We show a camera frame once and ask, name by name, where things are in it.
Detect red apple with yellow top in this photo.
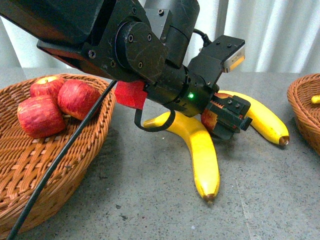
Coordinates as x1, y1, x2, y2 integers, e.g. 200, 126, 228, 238
29, 75, 66, 100

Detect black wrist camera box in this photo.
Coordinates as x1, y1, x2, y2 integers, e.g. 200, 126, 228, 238
187, 35, 245, 88

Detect yellow banana in basket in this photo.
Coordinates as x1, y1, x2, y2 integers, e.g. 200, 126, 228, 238
311, 94, 320, 104

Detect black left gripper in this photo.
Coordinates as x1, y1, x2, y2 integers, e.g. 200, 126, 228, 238
144, 64, 252, 140

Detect black cable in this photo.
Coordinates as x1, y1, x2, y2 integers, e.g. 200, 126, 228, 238
5, 79, 118, 240

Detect brown wicker basket right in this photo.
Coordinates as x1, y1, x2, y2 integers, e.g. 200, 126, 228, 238
286, 73, 320, 154

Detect white pleated curtain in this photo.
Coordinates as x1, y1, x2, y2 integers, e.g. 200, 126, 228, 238
0, 0, 320, 74

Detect yellow banana front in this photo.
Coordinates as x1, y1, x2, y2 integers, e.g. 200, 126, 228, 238
142, 111, 221, 205

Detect red striped apple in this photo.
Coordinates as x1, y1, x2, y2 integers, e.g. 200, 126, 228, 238
17, 95, 66, 139

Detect yellow banana rear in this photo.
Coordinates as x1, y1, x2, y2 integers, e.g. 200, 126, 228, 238
218, 90, 290, 147

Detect dark red apple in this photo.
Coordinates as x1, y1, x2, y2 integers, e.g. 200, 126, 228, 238
57, 79, 101, 120

